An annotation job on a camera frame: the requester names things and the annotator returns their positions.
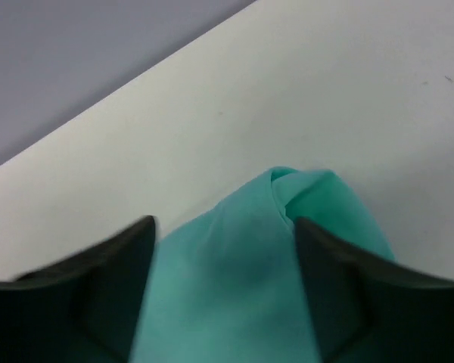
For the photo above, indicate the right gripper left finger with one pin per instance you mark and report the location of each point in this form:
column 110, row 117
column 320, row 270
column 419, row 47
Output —
column 84, row 308

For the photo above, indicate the mint green t shirt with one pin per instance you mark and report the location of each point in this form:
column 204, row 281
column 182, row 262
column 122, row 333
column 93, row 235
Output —
column 226, row 287

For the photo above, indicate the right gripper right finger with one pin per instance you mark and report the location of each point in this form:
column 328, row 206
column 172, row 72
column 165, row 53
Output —
column 365, row 308

